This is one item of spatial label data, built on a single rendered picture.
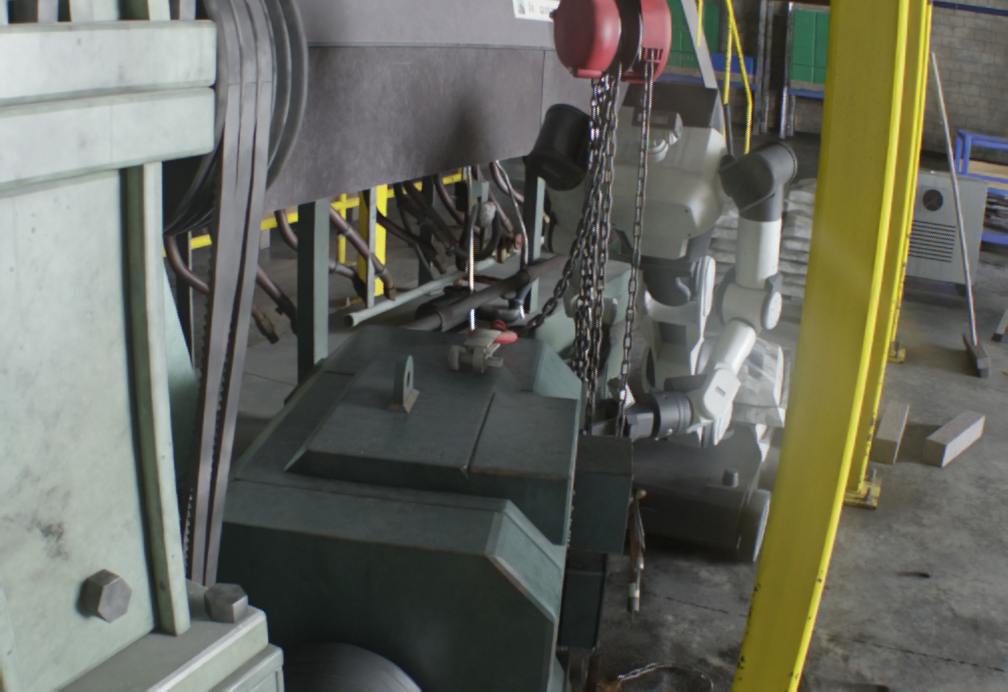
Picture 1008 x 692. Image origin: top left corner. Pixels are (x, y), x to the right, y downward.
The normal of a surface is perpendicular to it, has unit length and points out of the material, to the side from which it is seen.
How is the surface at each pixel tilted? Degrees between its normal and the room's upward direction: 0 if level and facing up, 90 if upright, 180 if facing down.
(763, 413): 61
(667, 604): 0
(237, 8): 67
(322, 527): 0
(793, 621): 90
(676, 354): 44
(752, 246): 99
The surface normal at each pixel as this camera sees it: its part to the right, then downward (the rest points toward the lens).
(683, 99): -0.24, -0.54
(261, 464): 0.05, -0.96
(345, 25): 0.88, -0.04
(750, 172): -0.58, 0.34
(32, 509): 0.89, 0.17
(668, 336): -0.33, 0.84
